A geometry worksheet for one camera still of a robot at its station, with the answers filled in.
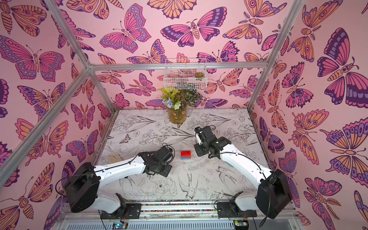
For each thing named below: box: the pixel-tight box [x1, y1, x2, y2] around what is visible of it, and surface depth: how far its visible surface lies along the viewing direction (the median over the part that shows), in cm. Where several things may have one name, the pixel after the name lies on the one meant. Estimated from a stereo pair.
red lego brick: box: [180, 150, 192, 159], surface depth 92 cm
